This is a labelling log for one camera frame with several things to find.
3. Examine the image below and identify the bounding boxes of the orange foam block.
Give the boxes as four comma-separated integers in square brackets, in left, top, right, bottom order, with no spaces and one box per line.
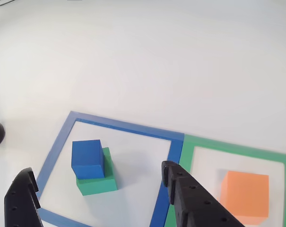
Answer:
[219,170,269,226]

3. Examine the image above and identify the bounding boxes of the blue square frame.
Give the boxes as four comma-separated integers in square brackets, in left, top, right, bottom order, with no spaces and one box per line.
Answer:
[35,110,185,227]

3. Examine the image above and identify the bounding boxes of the green foam block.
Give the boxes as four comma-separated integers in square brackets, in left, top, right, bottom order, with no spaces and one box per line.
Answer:
[76,147,118,196]

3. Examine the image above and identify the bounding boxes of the green square frame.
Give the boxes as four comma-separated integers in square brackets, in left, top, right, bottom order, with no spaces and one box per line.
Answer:
[165,133,286,227]

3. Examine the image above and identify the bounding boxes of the small blue cube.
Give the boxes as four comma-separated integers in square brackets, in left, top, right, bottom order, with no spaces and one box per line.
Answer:
[71,139,105,180]

